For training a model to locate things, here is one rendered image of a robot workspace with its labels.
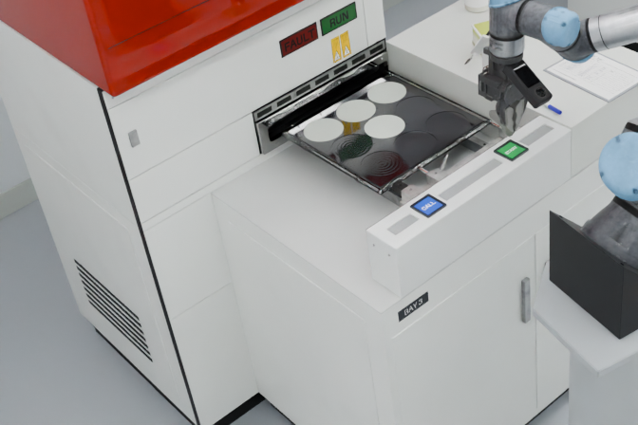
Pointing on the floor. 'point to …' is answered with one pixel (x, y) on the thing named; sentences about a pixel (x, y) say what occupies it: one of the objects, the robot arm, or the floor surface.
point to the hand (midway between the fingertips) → (512, 132)
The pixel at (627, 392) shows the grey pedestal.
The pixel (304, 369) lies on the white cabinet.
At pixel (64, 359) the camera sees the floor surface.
